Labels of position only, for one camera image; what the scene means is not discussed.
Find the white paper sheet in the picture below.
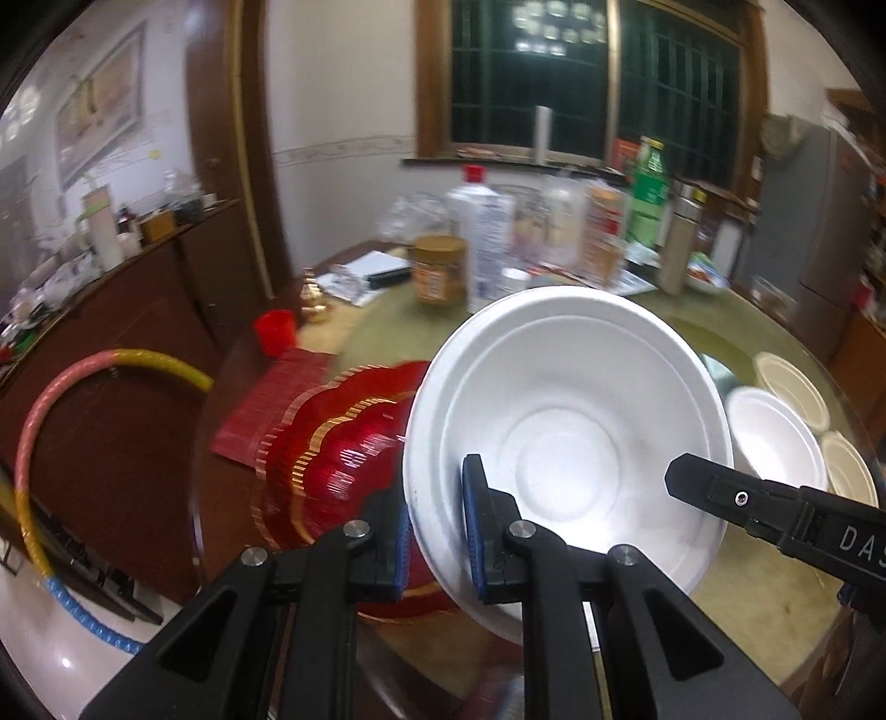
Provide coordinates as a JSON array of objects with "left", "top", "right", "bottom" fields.
[{"left": 322, "top": 250, "right": 414, "bottom": 307}]

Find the grey refrigerator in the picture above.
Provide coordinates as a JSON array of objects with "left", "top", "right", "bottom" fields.
[{"left": 734, "top": 114, "right": 882, "bottom": 356}]

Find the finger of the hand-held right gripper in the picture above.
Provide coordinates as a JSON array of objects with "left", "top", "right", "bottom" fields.
[{"left": 664, "top": 453, "right": 807, "bottom": 548}]

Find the dark wooden sideboard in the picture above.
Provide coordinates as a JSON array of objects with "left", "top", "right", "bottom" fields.
[{"left": 0, "top": 200, "right": 292, "bottom": 610}]

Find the large red scalloped plate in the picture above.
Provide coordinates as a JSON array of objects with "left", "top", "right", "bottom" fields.
[{"left": 250, "top": 360, "right": 461, "bottom": 620}]

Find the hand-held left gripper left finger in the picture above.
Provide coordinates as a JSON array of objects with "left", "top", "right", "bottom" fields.
[{"left": 79, "top": 485, "right": 416, "bottom": 720}]

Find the small plate of food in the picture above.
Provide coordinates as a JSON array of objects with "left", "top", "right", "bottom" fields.
[{"left": 685, "top": 253, "right": 732, "bottom": 296}]

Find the pink yellow blue hula hoop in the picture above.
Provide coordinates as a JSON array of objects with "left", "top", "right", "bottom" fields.
[{"left": 15, "top": 349, "right": 215, "bottom": 655}]

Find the red bamboo mat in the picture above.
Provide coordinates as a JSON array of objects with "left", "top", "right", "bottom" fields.
[{"left": 209, "top": 347, "right": 340, "bottom": 472}]

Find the clear container with orange contents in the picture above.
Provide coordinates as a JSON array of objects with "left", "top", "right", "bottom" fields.
[{"left": 585, "top": 181, "right": 630, "bottom": 288}]

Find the white tumbler with green lid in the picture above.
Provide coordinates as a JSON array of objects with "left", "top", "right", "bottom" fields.
[{"left": 76, "top": 187, "right": 127, "bottom": 275}]

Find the red plastic cup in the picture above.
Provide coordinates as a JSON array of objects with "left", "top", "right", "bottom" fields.
[{"left": 253, "top": 310, "right": 297, "bottom": 357}]

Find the clear plastic bag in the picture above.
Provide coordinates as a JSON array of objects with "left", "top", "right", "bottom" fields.
[{"left": 374, "top": 194, "right": 451, "bottom": 245}]

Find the gold gourd ornament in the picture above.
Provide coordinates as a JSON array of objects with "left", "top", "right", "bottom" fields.
[{"left": 297, "top": 266, "right": 331, "bottom": 323}]

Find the peanut butter jar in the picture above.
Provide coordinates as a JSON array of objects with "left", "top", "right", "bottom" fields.
[{"left": 411, "top": 235, "right": 469, "bottom": 306}]

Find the green plastic bottle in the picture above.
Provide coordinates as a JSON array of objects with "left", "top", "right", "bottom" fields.
[{"left": 626, "top": 137, "right": 673, "bottom": 251}]

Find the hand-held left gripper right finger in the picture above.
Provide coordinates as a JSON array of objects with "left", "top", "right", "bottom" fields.
[{"left": 460, "top": 453, "right": 804, "bottom": 720}]

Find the cream ribbed bowl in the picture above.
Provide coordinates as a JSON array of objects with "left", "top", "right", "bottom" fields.
[
  {"left": 753, "top": 352, "right": 832, "bottom": 430},
  {"left": 820, "top": 430, "right": 880, "bottom": 511}
]

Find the steel thermos flask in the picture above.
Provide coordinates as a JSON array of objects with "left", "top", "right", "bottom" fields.
[{"left": 657, "top": 183, "right": 704, "bottom": 296}]

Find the small red scalloped plate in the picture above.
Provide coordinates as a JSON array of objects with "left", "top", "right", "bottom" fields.
[{"left": 296, "top": 396, "right": 416, "bottom": 541}]

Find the small wooden box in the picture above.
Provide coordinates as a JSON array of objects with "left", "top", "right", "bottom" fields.
[{"left": 138, "top": 211, "right": 178, "bottom": 243}]

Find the white bottle with red cap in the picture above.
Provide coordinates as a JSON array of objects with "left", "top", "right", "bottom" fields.
[{"left": 446, "top": 164, "right": 517, "bottom": 314}]

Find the small white foam bowl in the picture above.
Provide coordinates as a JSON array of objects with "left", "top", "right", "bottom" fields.
[{"left": 725, "top": 386, "right": 830, "bottom": 494}]

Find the large white foam bowl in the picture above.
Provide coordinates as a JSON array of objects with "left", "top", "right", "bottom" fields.
[{"left": 401, "top": 287, "right": 735, "bottom": 645}]

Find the framed wall picture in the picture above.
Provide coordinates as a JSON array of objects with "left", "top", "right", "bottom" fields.
[{"left": 54, "top": 20, "right": 151, "bottom": 192}]

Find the dark barred window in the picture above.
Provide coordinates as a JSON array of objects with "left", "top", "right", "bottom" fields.
[{"left": 415, "top": 0, "right": 771, "bottom": 168}]

